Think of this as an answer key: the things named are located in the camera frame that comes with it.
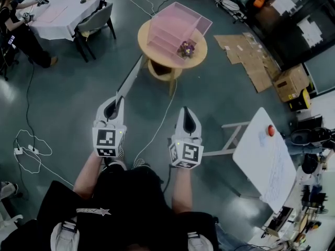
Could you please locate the black cabinet with white sheets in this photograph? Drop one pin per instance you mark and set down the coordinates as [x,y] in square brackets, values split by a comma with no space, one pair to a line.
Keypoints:
[298,22]

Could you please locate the white power strip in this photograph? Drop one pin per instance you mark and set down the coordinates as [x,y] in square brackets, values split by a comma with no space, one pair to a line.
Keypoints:
[18,150]
[34,148]

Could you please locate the person's right forearm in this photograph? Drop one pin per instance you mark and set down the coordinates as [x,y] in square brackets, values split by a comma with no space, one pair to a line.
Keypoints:
[181,189]

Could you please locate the pink mat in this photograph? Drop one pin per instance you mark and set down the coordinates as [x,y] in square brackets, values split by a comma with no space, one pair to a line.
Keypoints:
[53,14]

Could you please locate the flattened cardboard sheets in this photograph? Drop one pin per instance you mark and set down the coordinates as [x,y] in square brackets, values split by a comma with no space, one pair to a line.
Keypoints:
[248,59]

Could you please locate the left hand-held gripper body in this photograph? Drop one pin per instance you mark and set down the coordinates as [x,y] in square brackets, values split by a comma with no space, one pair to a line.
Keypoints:
[106,137]

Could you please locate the red push button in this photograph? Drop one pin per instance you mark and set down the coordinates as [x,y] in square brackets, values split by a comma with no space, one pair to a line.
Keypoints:
[270,130]

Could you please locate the person's checkered right shoe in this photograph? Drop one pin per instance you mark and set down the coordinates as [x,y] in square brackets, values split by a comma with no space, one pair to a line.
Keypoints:
[141,162]

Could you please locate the purple potted flower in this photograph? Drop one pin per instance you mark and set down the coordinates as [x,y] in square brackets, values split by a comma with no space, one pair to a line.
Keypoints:
[186,49]

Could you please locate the white folding table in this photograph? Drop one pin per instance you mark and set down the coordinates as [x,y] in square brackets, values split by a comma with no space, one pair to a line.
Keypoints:
[264,161]

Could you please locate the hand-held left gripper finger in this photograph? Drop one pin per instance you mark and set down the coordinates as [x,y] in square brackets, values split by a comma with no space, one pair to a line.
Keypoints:
[100,111]
[121,114]

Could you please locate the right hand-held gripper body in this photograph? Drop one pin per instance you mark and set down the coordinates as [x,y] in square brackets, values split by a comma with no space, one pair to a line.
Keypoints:
[187,152]

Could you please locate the person's black shirt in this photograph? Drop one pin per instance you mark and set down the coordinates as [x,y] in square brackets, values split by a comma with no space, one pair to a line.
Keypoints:
[125,208]

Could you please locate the table with white tablecloth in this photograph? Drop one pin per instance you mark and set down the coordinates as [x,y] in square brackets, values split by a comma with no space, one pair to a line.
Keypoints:
[76,9]

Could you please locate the brown cardboard box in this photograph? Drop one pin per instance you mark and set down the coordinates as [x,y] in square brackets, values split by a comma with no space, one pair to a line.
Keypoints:
[290,84]

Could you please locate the grey chair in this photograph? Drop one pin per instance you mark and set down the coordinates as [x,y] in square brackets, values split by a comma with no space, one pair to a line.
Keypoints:
[94,20]

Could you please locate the round wooden table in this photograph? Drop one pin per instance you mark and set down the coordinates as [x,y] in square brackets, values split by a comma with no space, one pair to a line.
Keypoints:
[195,57]

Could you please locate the pink desk organizer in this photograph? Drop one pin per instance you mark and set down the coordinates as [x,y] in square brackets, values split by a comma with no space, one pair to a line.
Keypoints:
[170,30]

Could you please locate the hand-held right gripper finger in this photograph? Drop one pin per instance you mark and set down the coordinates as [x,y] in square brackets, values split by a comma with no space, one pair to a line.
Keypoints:
[198,129]
[180,124]

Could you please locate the yellow and black device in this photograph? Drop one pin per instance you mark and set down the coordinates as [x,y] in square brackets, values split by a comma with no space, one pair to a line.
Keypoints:
[301,102]

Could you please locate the person's left forearm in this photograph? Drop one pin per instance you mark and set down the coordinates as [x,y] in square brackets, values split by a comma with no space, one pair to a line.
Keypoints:
[87,174]

